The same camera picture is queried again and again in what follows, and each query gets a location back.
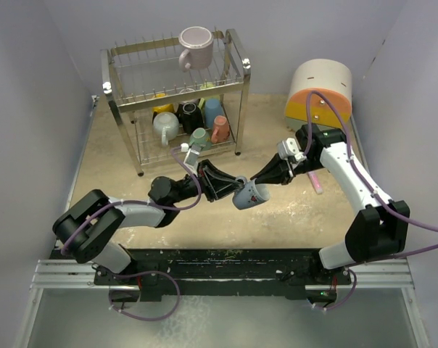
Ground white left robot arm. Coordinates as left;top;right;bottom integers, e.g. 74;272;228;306
52;159;245;284

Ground aluminium frame rail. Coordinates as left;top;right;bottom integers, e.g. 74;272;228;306
30;260;109;289

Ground pink marker pen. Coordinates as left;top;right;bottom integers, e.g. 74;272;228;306
307;171;323;194

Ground round cream drawer cabinet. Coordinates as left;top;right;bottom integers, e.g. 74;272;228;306
284;59;352;131

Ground teal cup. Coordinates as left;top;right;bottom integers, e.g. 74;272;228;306
189;128;212;151

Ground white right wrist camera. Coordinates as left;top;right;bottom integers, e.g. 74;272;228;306
277;138;307;163

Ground lilac mug black handle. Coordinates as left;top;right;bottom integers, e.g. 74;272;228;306
179;88;197;94

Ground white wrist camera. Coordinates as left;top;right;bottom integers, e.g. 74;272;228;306
181;143;202;174
277;138;307;163

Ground yellow mug black handle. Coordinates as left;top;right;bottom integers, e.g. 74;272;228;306
152;93;175;117

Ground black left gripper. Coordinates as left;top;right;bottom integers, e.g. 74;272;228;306
170;159;244;204

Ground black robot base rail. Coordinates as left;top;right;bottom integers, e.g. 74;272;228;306
94;248;351;302

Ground grey mug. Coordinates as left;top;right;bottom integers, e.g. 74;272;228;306
232;176;270;210

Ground terracotta mug white inside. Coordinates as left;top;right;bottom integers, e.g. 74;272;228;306
211;115;230;144

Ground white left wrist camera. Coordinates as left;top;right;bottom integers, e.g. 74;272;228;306
181;143;202;174

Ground black mug cream inside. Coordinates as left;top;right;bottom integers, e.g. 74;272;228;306
178;102;204;135

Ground blue cup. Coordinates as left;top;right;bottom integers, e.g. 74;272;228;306
204;98;223;128

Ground steel two-tier dish rack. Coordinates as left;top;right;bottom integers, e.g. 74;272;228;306
100;28;251;176

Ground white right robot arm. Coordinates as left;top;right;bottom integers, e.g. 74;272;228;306
251;125;410;283

